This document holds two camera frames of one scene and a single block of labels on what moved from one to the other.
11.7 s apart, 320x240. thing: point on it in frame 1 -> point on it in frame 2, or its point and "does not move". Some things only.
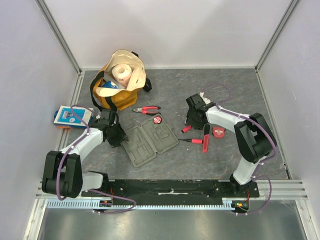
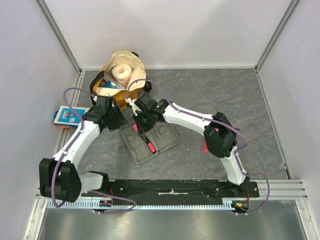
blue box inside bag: (110, 84) does not move
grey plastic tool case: (153, 136) does not move
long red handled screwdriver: (192, 140) -> (149, 144)
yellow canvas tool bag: (116, 85) does not move
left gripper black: (121, 136) -> (121, 120)
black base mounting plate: (178, 189) does not move
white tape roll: (121, 73) does not move
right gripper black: (191, 122) -> (142, 125)
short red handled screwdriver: (186, 128) -> (135, 126)
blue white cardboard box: (64, 117) does not move
